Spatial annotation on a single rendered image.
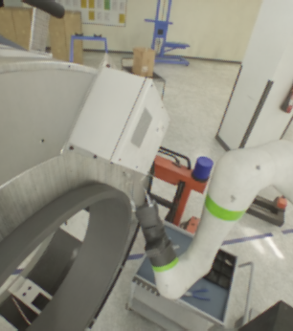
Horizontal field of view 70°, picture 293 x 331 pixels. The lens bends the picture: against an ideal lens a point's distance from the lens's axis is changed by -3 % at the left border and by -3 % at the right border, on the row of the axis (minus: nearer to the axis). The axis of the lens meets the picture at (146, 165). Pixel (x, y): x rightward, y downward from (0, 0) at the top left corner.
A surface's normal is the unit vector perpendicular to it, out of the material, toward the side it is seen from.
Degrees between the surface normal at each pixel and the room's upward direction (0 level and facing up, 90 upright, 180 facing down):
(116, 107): 47
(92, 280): 33
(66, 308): 10
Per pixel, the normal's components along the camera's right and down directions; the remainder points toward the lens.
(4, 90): 0.88, 0.37
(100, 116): -0.26, -0.14
